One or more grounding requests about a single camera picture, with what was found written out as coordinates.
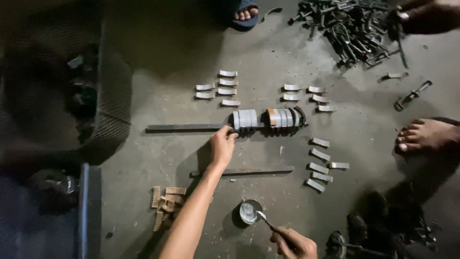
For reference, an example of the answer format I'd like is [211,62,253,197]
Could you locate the person's right hand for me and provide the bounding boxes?
[270,226,318,259]

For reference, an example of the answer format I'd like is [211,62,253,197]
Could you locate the person's left hand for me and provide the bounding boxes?
[208,125,239,170]

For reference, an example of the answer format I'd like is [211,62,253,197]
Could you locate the long dark metal bar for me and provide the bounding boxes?
[146,123,234,132]

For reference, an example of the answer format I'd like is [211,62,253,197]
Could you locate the short dark metal bar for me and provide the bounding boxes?
[190,166,295,177]

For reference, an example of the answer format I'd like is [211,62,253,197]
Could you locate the small round metal tin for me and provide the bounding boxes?
[239,199,264,226]

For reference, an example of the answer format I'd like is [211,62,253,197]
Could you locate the cluster of curved metal plates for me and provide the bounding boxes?
[194,70,241,108]
[305,137,350,193]

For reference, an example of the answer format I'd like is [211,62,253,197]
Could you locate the row of clamped brake shoes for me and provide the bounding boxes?
[230,106,309,139]

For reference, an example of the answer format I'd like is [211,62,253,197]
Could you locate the heap of brown lining strips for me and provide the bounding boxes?
[150,186,187,232]

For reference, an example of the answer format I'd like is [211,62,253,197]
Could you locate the heap of black brake parts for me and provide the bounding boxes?
[324,190,438,259]

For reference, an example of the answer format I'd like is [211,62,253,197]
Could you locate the blue sandal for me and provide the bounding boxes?
[230,0,260,31]

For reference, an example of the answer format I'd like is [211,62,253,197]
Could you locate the woven sack with parts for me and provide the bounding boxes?
[0,0,134,177]

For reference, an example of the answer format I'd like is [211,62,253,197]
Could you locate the heap of dark metal parts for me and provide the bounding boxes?
[287,0,400,69]

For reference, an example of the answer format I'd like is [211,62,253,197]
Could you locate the blue box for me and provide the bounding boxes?
[0,163,103,259]

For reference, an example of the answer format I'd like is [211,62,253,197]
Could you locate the grey metal lever clamp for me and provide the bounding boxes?
[394,80,433,112]

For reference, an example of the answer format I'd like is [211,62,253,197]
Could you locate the dark metal part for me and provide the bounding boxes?
[389,10,409,69]

